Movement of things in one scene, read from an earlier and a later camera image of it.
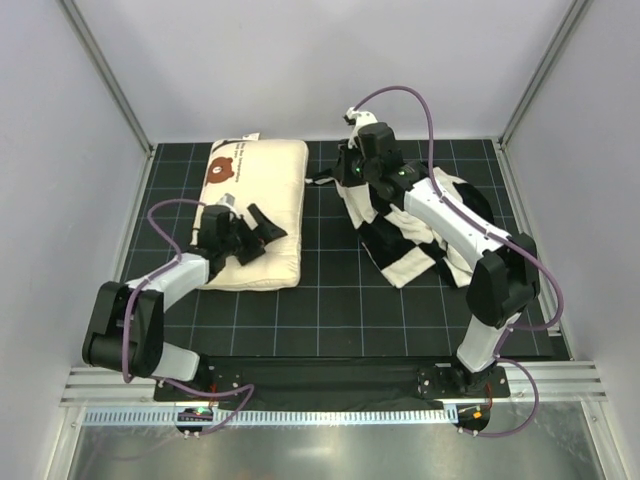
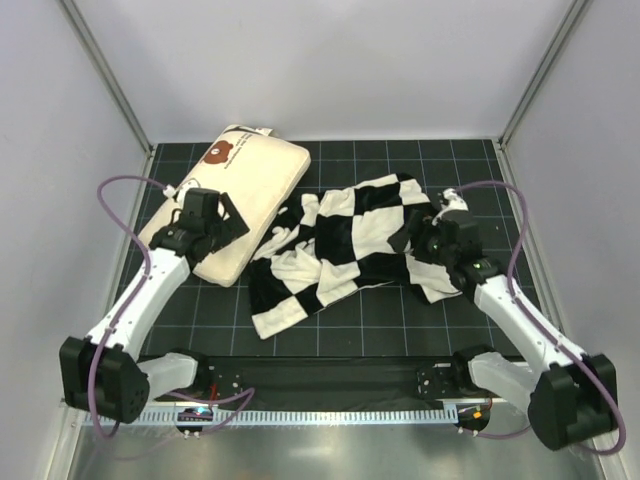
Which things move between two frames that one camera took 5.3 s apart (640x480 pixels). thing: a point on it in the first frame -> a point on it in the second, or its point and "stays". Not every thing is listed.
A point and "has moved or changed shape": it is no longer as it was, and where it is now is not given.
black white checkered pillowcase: (405, 254) has moved or changed shape
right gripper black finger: (352, 165) -> (400, 239)
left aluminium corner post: (107, 73) stays
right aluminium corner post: (574, 11) stays
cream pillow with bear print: (272, 174) has moved or changed shape
